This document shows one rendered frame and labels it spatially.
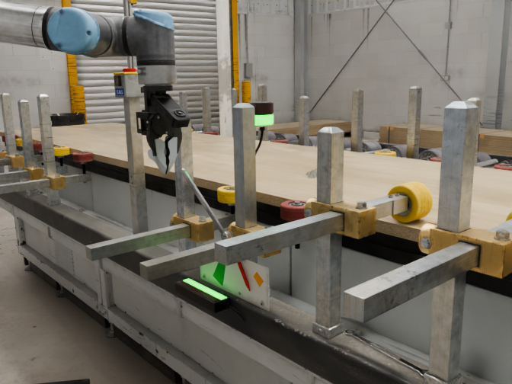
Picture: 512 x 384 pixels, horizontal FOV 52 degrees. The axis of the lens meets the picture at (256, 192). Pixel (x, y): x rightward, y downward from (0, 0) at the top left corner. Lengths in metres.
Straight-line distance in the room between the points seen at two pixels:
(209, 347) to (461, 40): 7.89
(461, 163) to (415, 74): 8.89
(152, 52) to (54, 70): 7.81
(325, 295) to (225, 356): 0.88
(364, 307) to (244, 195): 0.60
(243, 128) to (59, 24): 0.42
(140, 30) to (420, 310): 0.87
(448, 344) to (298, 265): 0.59
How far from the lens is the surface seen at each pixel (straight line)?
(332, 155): 0.96
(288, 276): 1.43
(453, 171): 0.82
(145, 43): 1.25
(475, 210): 1.27
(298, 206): 1.21
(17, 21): 1.22
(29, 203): 2.48
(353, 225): 0.93
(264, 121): 1.15
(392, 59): 10.01
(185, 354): 2.11
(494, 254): 0.81
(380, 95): 10.15
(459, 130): 0.81
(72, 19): 1.16
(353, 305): 0.61
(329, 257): 1.00
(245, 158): 1.14
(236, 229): 1.18
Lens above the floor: 1.20
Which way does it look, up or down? 13 degrees down
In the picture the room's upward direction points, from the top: 1 degrees counter-clockwise
